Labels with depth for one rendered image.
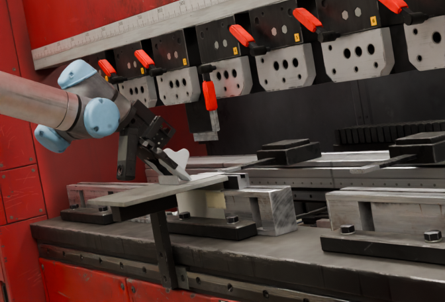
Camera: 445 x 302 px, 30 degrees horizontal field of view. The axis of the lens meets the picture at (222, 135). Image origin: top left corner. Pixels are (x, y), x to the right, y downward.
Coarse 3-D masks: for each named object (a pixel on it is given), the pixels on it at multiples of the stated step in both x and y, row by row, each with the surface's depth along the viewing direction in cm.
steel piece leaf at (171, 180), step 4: (160, 176) 189; (164, 176) 188; (168, 176) 186; (172, 176) 185; (176, 176) 184; (192, 176) 194; (196, 176) 193; (200, 176) 192; (204, 176) 190; (208, 176) 189; (212, 176) 189; (160, 180) 190; (164, 180) 188; (168, 180) 187; (172, 180) 185; (176, 180) 184; (180, 180) 190; (192, 180) 186; (196, 180) 186; (160, 184) 190; (164, 184) 189; (168, 184) 187; (172, 184) 186; (176, 184) 184; (180, 184) 184
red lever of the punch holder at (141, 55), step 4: (136, 52) 196; (140, 52) 196; (144, 52) 196; (136, 56) 196; (140, 56) 195; (144, 56) 195; (148, 56) 195; (140, 60) 195; (144, 60) 194; (148, 60) 194; (152, 60) 195; (144, 64) 194; (148, 64) 193; (152, 64) 194; (152, 68) 192; (156, 68) 192; (160, 68) 192; (152, 72) 191; (156, 72) 191; (160, 72) 192; (164, 72) 193; (152, 76) 191
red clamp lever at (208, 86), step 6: (204, 66) 174; (210, 66) 175; (198, 72) 175; (204, 72) 174; (210, 72) 175; (204, 78) 175; (210, 78) 175; (204, 84) 174; (210, 84) 175; (204, 90) 175; (210, 90) 174; (204, 96) 175; (210, 96) 174; (210, 102) 174; (216, 102) 175; (210, 108) 175; (216, 108) 175
